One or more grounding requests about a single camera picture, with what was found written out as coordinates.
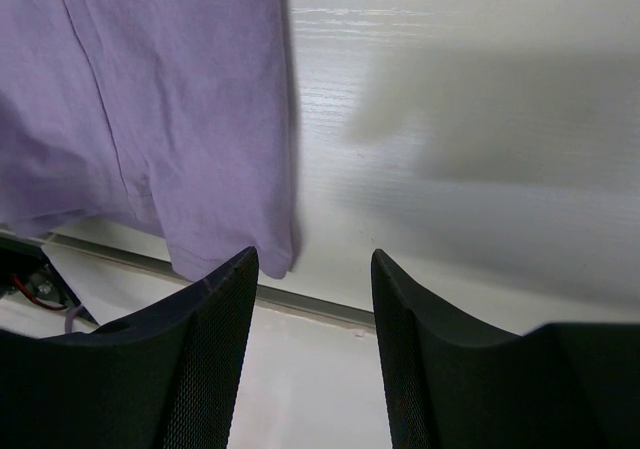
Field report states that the aluminium table edge rail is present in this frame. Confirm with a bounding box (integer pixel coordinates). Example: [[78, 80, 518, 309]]
[[0, 226, 377, 330]]

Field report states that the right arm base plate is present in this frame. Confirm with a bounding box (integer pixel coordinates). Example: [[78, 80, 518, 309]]
[[1, 236, 80, 312]]

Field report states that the lavender t shirt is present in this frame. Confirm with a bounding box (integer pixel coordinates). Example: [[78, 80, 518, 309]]
[[1, 0, 294, 280]]

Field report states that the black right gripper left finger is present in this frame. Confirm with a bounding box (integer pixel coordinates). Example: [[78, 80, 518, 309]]
[[1, 247, 259, 448]]

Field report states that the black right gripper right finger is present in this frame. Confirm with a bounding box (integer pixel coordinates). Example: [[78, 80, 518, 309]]
[[371, 250, 639, 448]]

